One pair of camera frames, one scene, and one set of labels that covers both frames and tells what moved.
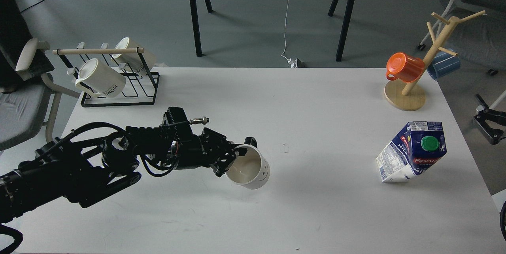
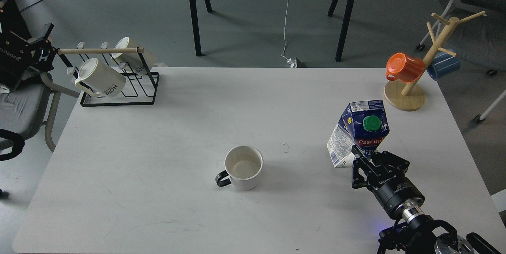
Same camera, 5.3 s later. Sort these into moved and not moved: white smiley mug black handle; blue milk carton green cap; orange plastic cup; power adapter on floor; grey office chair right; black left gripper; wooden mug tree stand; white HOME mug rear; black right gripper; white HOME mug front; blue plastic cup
Moved: white smiley mug black handle; black left gripper; blue milk carton green cap; black right gripper
Not moved: white HOME mug rear; grey office chair right; power adapter on floor; orange plastic cup; white HOME mug front; blue plastic cup; wooden mug tree stand
